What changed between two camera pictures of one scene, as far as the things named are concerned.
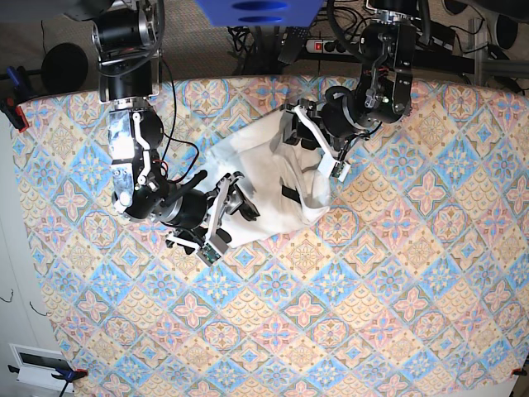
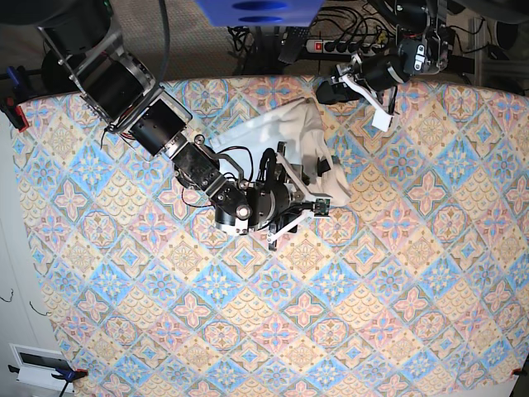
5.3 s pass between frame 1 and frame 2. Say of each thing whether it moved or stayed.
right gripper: moved
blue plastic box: stayed
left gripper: moved
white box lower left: stayed
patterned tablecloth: stayed
